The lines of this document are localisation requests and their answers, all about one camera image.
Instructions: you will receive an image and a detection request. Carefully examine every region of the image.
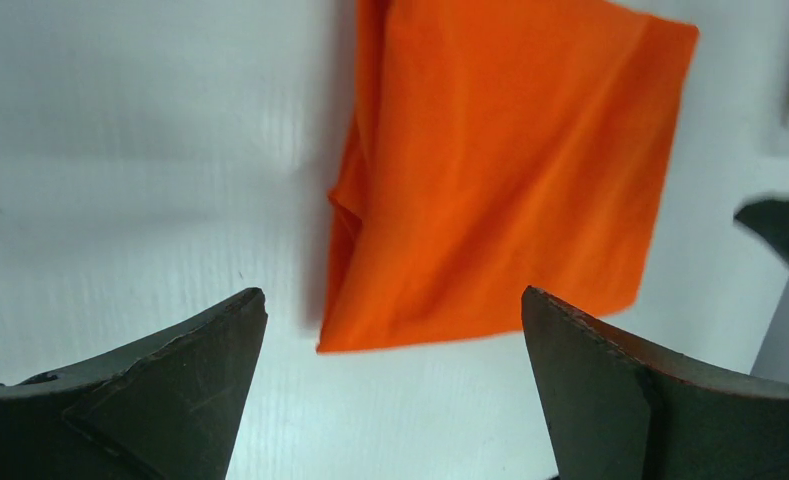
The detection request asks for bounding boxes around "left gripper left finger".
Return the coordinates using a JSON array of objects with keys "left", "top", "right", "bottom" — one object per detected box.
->
[{"left": 0, "top": 288, "right": 267, "bottom": 479}]

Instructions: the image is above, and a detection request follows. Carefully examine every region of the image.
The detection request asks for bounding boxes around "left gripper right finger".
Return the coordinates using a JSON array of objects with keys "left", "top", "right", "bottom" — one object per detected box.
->
[{"left": 522, "top": 287, "right": 789, "bottom": 479}]

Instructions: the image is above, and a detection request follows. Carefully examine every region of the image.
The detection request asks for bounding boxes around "orange t-shirt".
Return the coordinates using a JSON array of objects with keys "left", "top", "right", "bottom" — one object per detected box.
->
[{"left": 317, "top": 1, "right": 699, "bottom": 354}]

